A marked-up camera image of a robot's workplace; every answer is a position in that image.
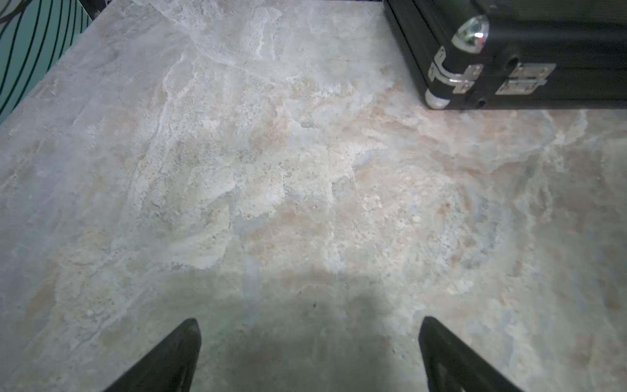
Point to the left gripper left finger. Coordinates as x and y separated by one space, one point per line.
169 366

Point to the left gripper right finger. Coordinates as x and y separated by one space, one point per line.
451 365

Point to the black hard case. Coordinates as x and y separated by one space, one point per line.
472 55

